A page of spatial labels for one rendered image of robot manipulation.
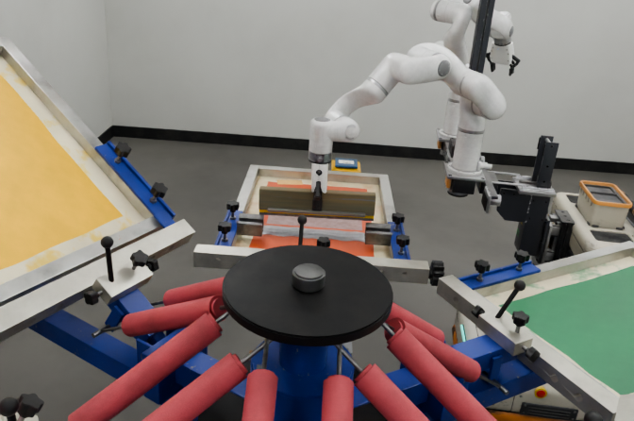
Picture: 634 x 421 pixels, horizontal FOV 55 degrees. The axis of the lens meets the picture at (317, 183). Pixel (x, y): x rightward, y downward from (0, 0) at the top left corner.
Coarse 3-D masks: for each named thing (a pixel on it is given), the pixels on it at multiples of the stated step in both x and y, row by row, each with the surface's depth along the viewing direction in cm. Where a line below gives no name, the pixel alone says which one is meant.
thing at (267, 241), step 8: (272, 184) 247; (280, 184) 248; (288, 184) 248; (304, 184) 250; (264, 216) 219; (272, 216) 219; (280, 216) 220; (288, 216) 220; (264, 224) 213; (272, 224) 214; (280, 224) 214; (288, 224) 215; (296, 224) 215; (312, 224) 216; (256, 240) 202; (264, 240) 202; (272, 240) 203; (280, 240) 203; (288, 240) 204; (296, 240) 204; (304, 240) 204; (312, 240) 205; (264, 248) 197
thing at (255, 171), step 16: (256, 176) 247; (272, 176) 254; (288, 176) 254; (304, 176) 254; (336, 176) 254; (352, 176) 253; (368, 176) 254; (384, 176) 255; (240, 192) 229; (384, 192) 239; (240, 208) 216; (384, 208) 225
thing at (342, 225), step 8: (320, 224) 216; (328, 224) 217; (336, 224) 217; (344, 224) 218; (352, 224) 218; (360, 224) 219; (336, 240) 206; (336, 248) 200; (344, 248) 201; (352, 248) 201; (360, 248) 201; (368, 248) 202; (368, 256) 197
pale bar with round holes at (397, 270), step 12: (204, 252) 175; (216, 252) 175; (228, 252) 176; (240, 252) 176; (252, 252) 177; (204, 264) 176; (216, 264) 176; (228, 264) 176; (384, 264) 175; (396, 264) 176; (408, 264) 176; (420, 264) 177; (396, 276) 176; (408, 276) 176; (420, 276) 175
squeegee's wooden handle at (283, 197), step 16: (272, 192) 197; (288, 192) 197; (304, 192) 197; (336, 192) 198; (352, 192) 198; (368, 192) 199; (288, 208) 199; (304, 208) 199; (336, 208) 199; (352, 208) 199; (368, 208) 198
